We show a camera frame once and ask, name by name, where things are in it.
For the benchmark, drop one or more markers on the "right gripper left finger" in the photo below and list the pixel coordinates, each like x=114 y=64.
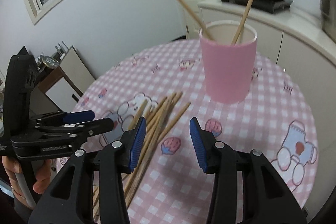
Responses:
x=69 y=197

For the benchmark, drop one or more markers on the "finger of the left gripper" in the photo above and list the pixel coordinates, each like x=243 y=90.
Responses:
x=90 y=128
x=60 y=118

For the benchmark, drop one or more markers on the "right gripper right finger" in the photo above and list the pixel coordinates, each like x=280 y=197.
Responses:
x=266 y=198

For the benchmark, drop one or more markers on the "left hand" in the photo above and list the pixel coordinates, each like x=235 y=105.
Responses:
x=43 y=177

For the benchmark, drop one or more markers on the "brown white side cabinet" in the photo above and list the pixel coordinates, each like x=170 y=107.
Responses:
x=63 y=87

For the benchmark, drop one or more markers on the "round clock on cabinet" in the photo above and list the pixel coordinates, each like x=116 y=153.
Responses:
x=50 y=62

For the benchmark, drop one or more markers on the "pink plastic cup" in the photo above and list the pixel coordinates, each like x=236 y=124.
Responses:
x=228 y=67

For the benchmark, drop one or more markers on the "black induction cooker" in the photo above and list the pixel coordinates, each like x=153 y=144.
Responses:
x=270 y=6

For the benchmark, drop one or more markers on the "stainless steel stock pot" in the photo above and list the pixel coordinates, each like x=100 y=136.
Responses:
x=328 y=10

